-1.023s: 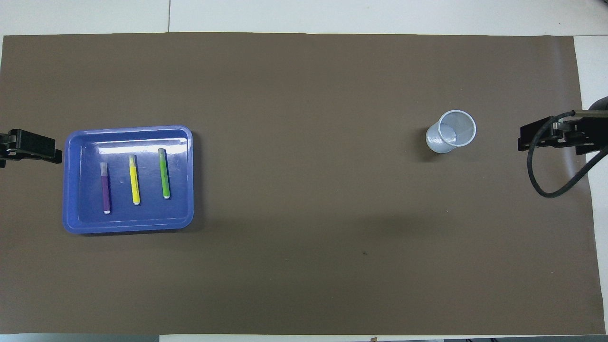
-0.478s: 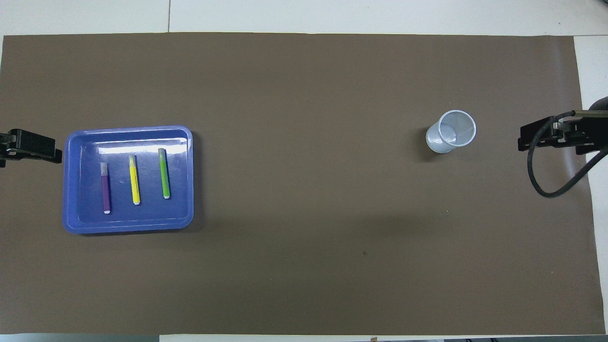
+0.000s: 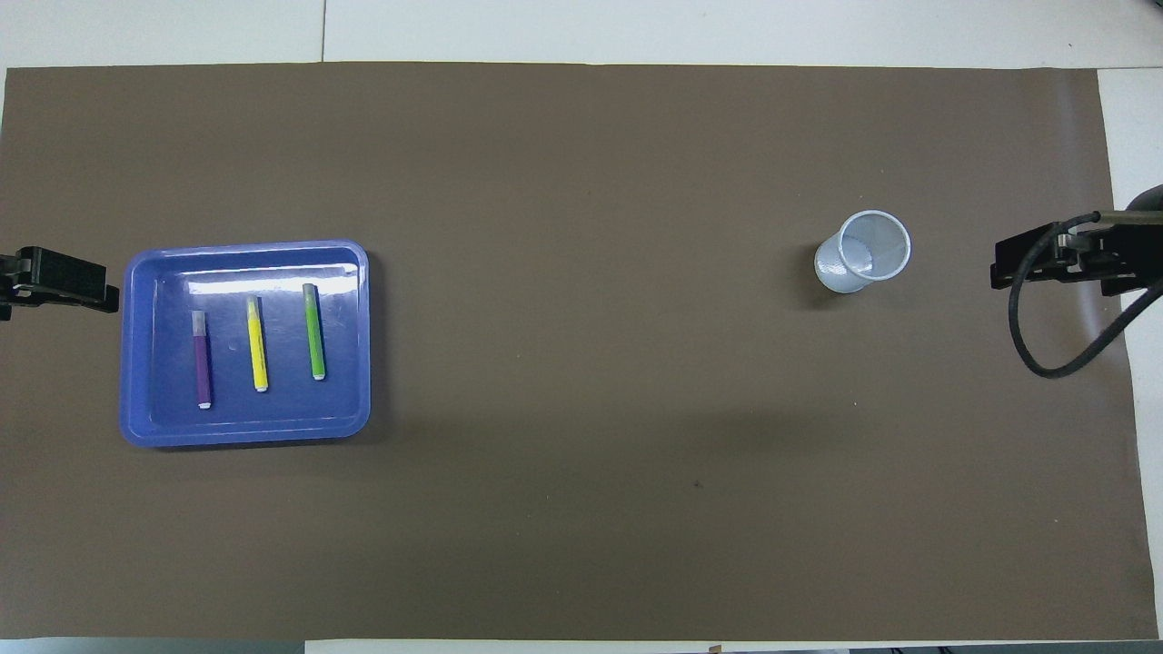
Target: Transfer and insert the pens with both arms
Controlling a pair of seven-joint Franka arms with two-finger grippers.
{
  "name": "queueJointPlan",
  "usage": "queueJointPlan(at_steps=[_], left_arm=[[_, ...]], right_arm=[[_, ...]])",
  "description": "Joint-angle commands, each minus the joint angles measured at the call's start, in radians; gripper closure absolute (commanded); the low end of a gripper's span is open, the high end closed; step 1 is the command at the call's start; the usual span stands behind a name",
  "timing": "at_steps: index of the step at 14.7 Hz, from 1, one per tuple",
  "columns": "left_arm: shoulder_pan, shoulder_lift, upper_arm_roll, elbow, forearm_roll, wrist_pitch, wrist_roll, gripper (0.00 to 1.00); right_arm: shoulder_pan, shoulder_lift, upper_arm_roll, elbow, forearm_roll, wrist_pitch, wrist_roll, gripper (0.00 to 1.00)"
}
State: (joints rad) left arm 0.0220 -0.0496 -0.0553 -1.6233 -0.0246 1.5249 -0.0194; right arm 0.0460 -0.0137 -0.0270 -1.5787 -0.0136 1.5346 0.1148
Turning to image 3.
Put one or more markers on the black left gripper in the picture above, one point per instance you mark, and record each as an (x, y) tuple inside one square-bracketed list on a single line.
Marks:
[(7, 277)]

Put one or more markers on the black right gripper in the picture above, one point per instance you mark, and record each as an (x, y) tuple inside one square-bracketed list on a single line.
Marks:
[(1136, 254)]

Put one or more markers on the yellow marker pen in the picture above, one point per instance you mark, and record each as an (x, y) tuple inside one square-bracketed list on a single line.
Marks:
[(257, 350)]

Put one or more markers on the purple marker pen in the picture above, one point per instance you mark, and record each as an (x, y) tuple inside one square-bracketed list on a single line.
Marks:
[(202, 363)]

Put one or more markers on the brown table mat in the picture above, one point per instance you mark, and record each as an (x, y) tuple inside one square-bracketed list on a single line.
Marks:
[(581, 363)]

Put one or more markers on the blue plastic tray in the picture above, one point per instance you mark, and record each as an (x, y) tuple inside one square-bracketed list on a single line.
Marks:
[(273, 418)]

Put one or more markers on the translucent plastic cup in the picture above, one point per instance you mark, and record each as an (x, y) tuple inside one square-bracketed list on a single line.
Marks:
[(840, 268)]

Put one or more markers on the green marker pen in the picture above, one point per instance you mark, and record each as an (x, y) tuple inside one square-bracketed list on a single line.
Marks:
[(314, 336)]

